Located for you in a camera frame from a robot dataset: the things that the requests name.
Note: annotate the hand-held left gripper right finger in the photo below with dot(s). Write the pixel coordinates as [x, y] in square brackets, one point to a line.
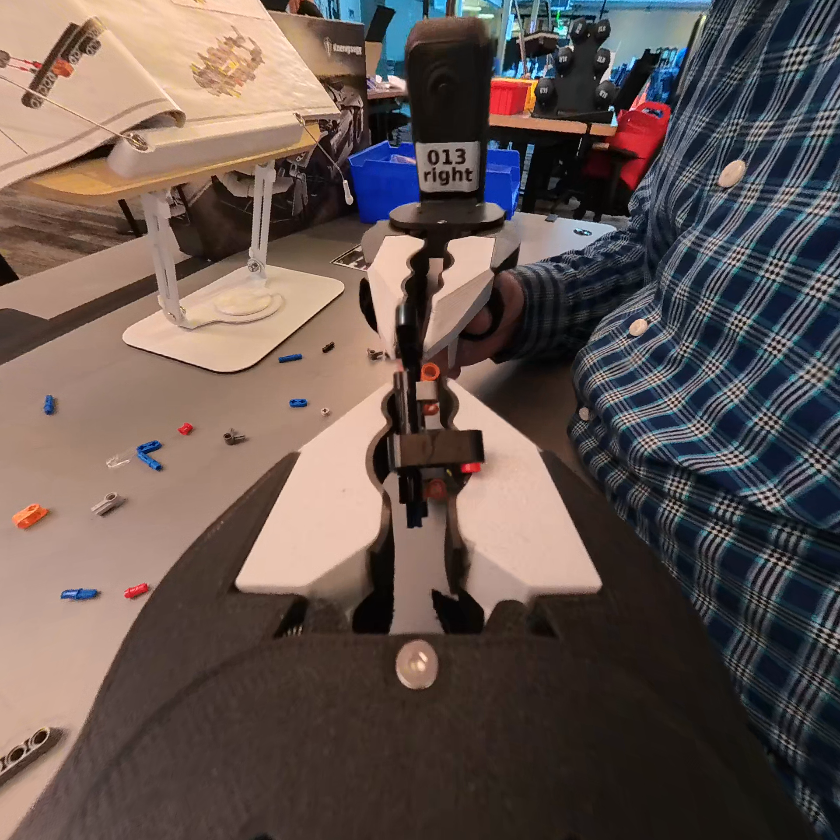
[531, 525]

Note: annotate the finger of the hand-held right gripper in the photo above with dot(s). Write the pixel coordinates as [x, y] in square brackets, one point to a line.
[466, 282]
[387, 282]

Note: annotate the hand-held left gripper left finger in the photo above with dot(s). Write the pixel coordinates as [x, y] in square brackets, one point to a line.
[308, 525]

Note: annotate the black lego chassis assembly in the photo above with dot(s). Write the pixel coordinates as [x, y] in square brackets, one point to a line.
[436, 449]

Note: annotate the dark grey lego connector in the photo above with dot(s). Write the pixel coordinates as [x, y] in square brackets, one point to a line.
[232, 437]

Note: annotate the long blue lego pin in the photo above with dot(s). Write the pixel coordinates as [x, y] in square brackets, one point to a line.
[149, 460]

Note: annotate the red lego pin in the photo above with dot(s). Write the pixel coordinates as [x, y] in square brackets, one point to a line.
[136, 590]

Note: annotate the light grey lego connector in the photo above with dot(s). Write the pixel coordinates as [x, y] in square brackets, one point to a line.
[108, 504]

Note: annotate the orange lego connector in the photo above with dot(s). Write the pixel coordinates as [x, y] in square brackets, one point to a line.
[29, 515]

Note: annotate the lego instruction booklet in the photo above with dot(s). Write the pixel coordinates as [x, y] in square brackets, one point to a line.
[164, 65]

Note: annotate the long grey lego beam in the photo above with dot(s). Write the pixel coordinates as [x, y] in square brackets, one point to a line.
[26, 751]

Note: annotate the person's right hand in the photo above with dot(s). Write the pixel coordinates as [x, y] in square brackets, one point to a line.
[505, 341]

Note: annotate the red storage bin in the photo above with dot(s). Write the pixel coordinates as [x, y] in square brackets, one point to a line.
[510, 95]

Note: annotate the page holder clip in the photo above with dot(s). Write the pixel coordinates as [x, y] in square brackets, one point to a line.
[134, 139]
[344, 190]

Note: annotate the blue storage bin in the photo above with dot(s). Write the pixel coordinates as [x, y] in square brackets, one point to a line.
[387, 177]

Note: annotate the rack of black dumbbells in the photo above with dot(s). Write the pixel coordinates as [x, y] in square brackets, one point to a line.
[577, 72]

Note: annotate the white book stand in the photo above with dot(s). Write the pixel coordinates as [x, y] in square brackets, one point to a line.
[229, 315]

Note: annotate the red office chair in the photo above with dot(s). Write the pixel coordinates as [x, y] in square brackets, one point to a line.
[633, 138]

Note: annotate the small clear plastic piece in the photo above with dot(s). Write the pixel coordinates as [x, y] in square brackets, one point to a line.
[120, 458]

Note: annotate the person's plaid shirt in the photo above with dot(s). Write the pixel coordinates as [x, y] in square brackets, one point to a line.
[722, 394]

